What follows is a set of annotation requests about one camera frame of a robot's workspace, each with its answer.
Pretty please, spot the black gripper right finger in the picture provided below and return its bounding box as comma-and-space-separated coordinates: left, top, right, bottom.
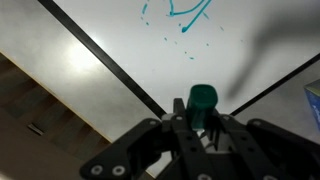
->
208, 109, 320, 180

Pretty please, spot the green capped white marker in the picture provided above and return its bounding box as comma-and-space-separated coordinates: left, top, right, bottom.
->
185, 83, 219, 131

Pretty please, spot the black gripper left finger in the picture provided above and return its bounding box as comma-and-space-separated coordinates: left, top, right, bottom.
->
79, 97, 216, 180

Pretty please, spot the black framed whiteboard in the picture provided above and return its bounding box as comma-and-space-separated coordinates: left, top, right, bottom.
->
37, 0, 320, 120

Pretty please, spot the dark brown wooden chair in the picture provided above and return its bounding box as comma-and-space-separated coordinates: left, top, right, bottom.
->
0, 51, 113, 180

